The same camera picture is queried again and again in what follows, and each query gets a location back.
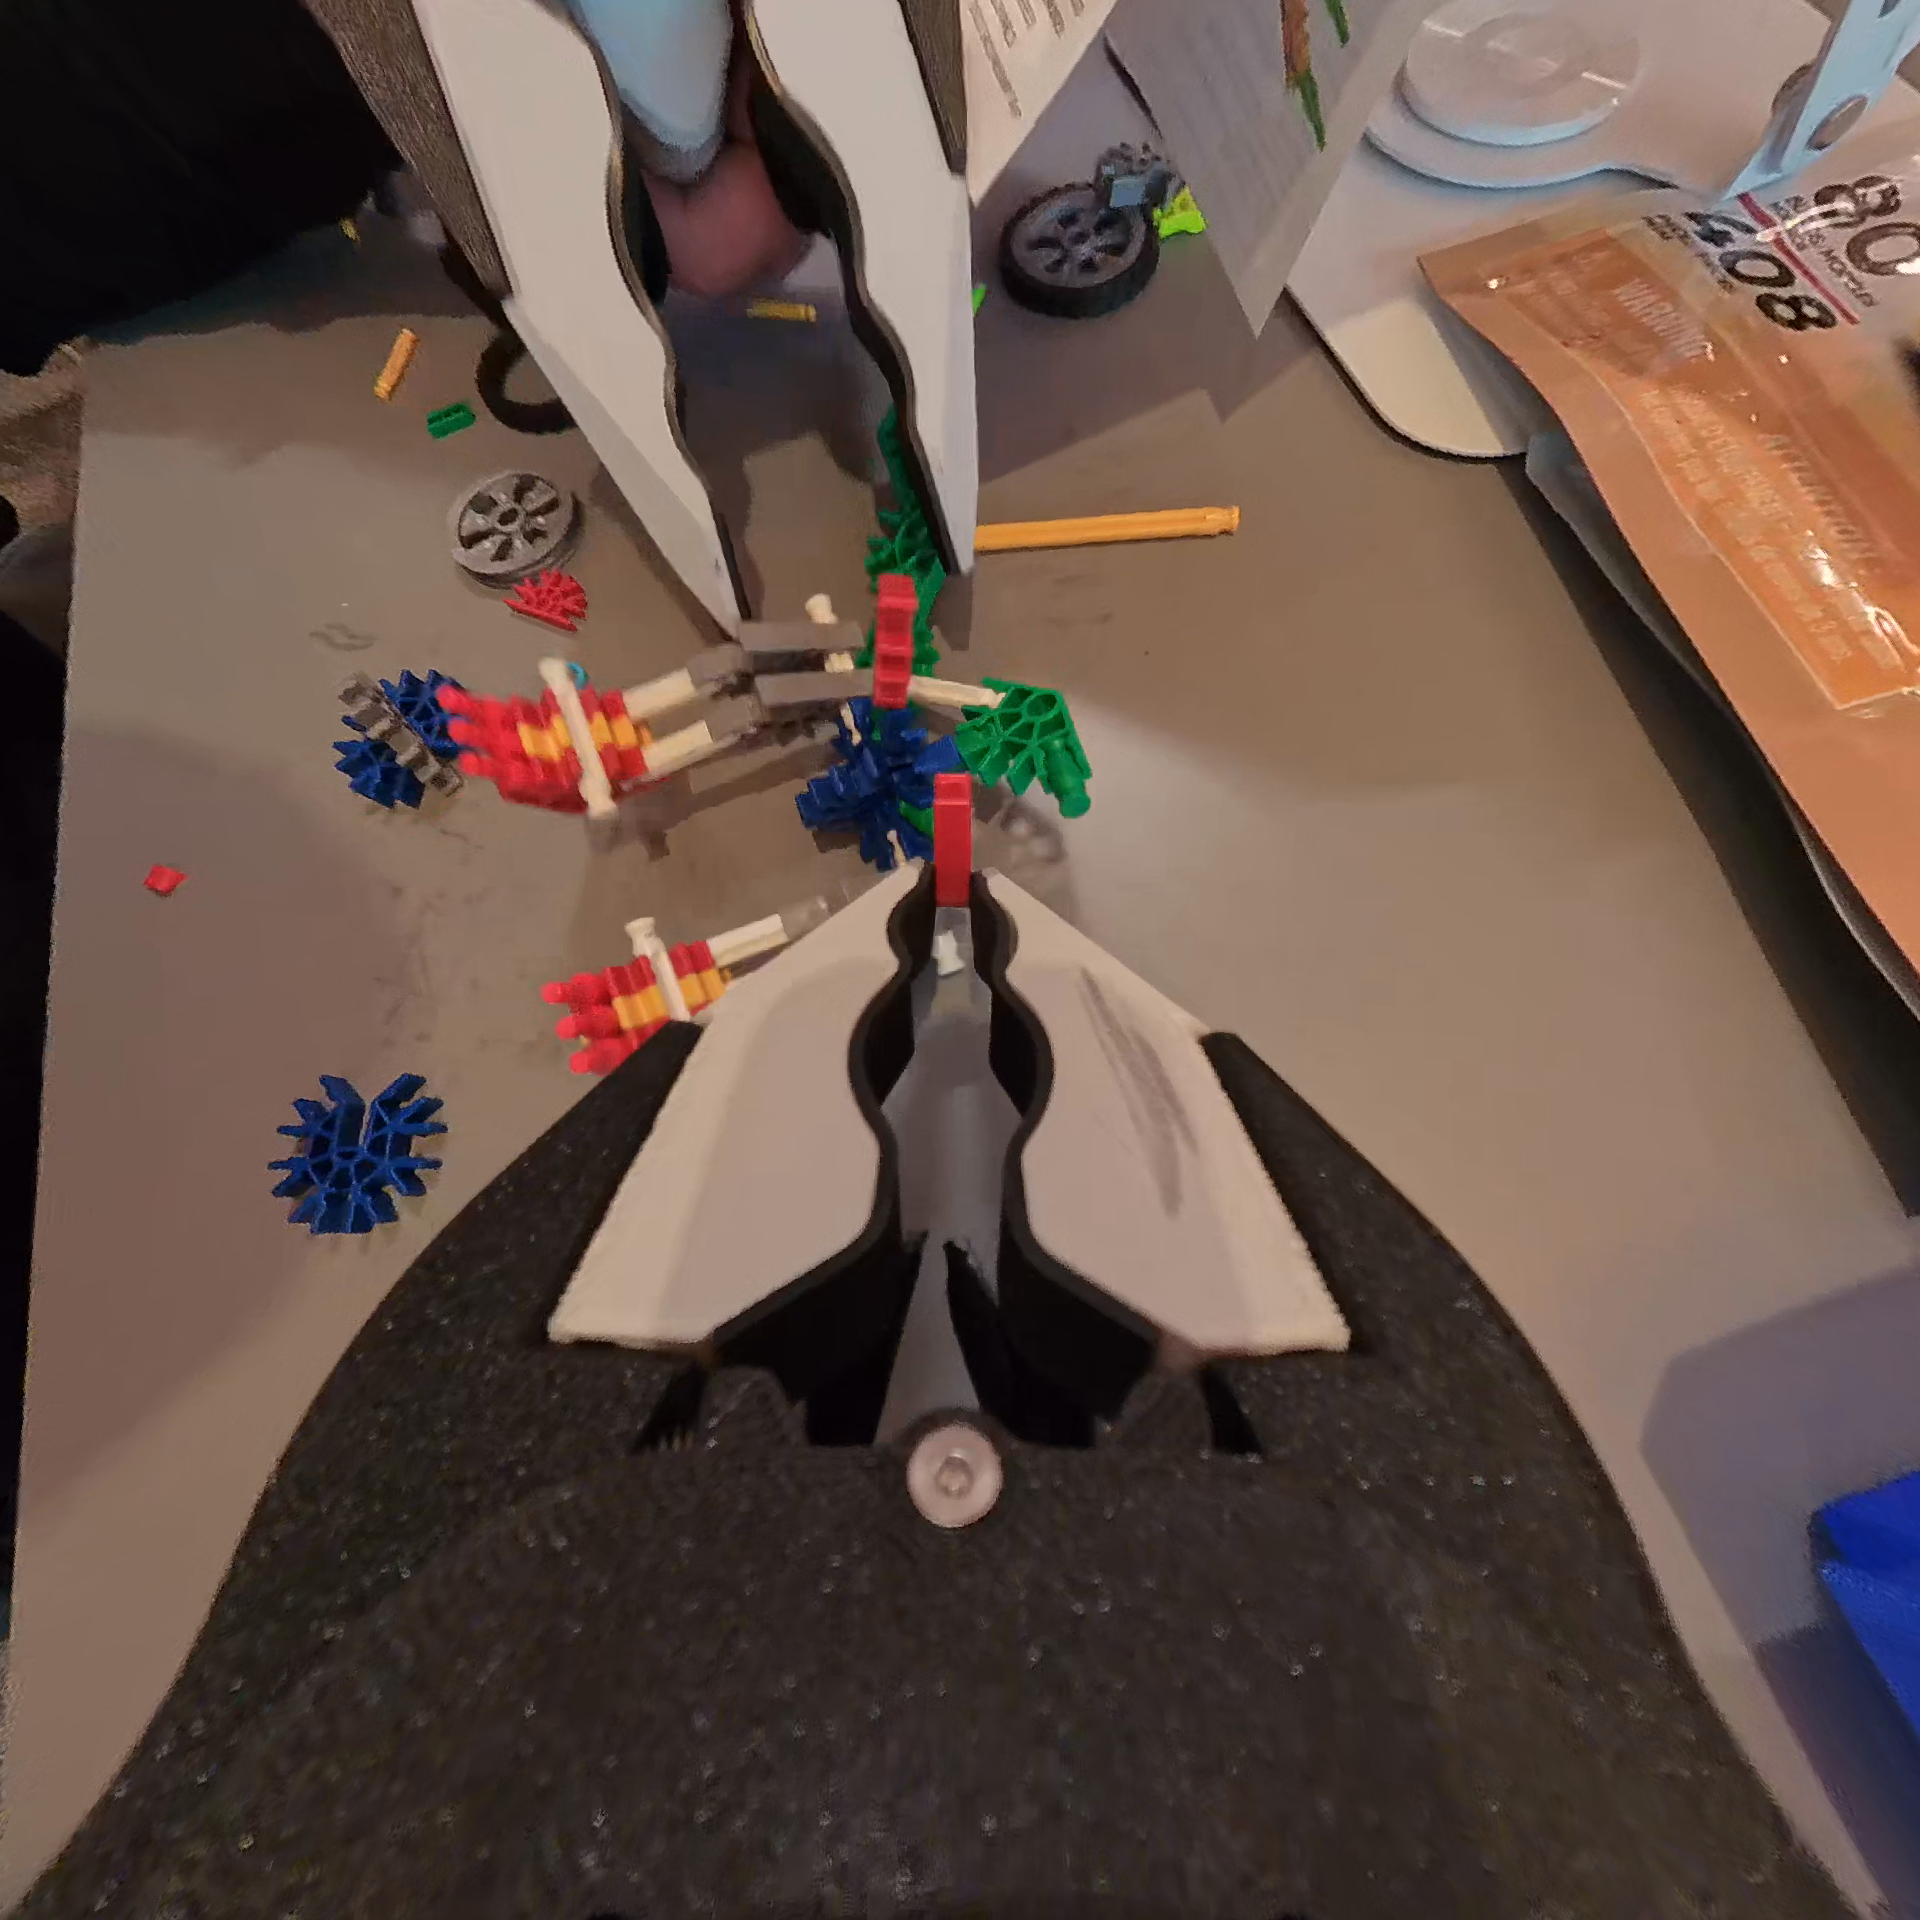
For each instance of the blue and green toy model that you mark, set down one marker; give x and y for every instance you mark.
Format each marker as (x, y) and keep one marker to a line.
(878, 787)

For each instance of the blue snowflake connector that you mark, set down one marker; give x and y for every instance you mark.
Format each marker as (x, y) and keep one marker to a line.
(360, 1155)

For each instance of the black rubber tire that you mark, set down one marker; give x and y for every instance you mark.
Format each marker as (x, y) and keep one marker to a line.
(504, 403)

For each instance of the brown toy parts bag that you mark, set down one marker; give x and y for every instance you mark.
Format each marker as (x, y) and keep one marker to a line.
(1725, 450)

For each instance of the white instruction booklet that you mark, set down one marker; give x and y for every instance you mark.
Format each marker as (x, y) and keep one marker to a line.
(1184, 136)

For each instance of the white and pale blue stand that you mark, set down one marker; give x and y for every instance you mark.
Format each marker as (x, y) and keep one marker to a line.
(1500, 76)

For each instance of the blue and grey connector stack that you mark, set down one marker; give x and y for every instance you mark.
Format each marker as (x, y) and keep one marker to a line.
(405, 713)

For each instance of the person's left hand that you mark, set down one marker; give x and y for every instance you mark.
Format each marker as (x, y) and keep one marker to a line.
(720, 234)

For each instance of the red yellow claw toy assembly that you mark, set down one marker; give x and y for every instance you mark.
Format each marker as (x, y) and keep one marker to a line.
(524, 734)
(646, 996)

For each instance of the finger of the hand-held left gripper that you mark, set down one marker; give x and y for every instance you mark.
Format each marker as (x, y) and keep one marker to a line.
(571, 269)
(916, 269)

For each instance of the small green piece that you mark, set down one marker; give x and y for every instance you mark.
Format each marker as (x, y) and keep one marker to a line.
(452, 420)

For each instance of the blue plastic bin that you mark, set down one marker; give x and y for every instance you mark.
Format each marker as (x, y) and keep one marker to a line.
(1876, 1621)

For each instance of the person's black clothed body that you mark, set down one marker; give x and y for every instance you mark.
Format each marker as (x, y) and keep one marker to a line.
(19, 1050)

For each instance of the grey wheel hub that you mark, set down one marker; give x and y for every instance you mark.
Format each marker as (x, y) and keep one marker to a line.
(514, 523)

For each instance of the toy wheel assembly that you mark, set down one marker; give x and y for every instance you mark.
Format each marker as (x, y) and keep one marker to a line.
(1077, 248)

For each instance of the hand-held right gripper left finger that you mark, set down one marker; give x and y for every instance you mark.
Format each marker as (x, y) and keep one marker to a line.
(720, 1185)

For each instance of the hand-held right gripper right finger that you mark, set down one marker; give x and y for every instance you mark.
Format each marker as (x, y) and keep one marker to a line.
(1184, 1185)

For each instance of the long yellow rod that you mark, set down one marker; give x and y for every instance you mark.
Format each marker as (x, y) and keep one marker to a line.
(1109, 529)

